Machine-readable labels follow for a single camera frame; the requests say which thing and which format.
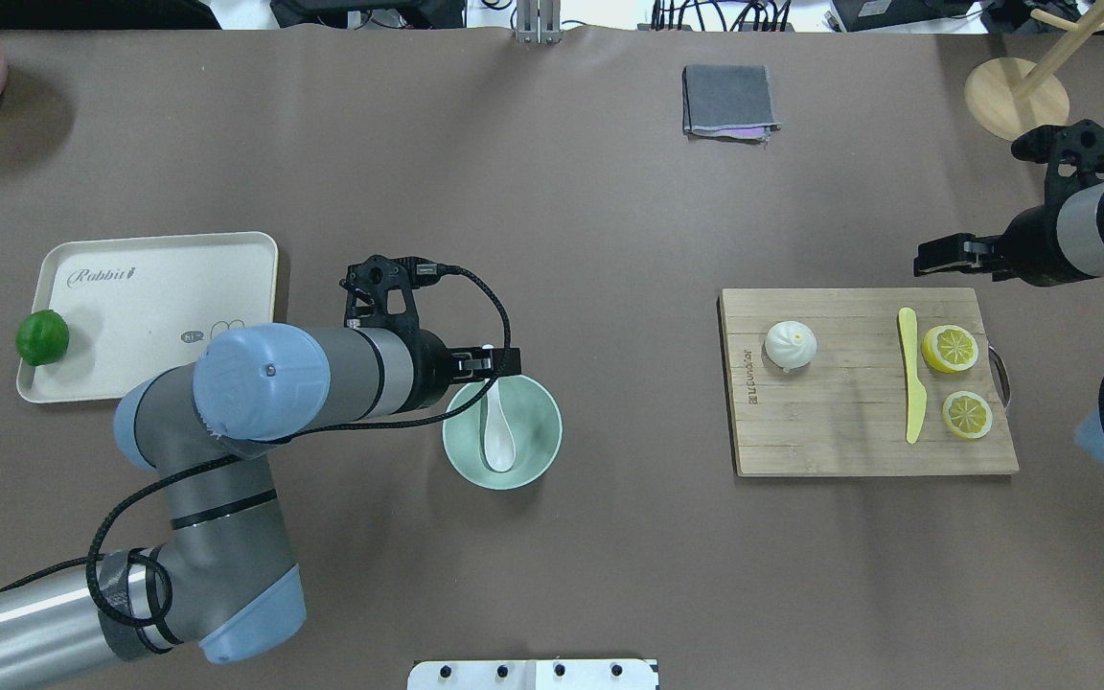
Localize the grey folded cloth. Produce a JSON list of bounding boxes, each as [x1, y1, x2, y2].
[[680, 64, 783, 144]]

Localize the wooden mug tree stand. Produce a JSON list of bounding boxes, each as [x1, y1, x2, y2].
[[964, 1, 1104, 144]]

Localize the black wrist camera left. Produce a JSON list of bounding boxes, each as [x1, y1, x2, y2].
[[340, 255, 446, 335]]

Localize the bamboo cutting board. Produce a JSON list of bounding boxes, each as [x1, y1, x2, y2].
[[719, 287, 1018, 477]]

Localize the green lime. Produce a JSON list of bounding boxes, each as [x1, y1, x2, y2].
[[14, 310, 70, 367]]

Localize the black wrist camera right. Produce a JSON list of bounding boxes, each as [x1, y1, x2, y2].
[[1009, 121, 1104, 197]]

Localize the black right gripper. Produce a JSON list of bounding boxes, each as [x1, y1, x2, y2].
[[914, 205, 1072, 288]]

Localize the yellow plastic knife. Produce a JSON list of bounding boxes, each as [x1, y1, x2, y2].
[[896, 307, 928, 445]]

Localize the lower lemon half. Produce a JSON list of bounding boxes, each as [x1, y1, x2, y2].
[[941, 390, 994, 440]]

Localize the mint green bowl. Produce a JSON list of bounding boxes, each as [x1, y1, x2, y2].
[[442, 376, 564, 491]]

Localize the aluminium frame post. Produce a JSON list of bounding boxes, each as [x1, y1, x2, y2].
[[514, 0, 564, 45]]

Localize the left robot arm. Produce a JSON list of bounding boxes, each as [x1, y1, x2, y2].
[[0, 323, 521, 689]]

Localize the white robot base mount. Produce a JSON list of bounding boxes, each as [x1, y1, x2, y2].
[[406, 656, 661, 689]]

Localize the beige rabbit tray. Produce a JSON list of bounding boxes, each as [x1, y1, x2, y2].
[[15, 232, 279, 403]]

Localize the lemon half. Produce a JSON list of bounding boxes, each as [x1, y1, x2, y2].
[[941, 390, 994, 440], [920, 323, 978, 373]]

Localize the white steamed bun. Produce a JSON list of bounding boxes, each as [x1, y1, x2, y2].
[[764, 320, 818, 372]]

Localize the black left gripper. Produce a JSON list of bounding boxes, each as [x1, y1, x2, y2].
[[408, 331, 522, 411]]

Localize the white ceramic spoon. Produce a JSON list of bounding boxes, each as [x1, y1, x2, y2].
[[481, 379, 517, 474]]

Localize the upper lemon half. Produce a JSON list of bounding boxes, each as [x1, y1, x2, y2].
[[920, 323, 978, 373]]

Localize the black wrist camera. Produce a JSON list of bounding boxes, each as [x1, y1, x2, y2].
[[340, 255, 446, 335], [1009, 121, 1104, 197]]

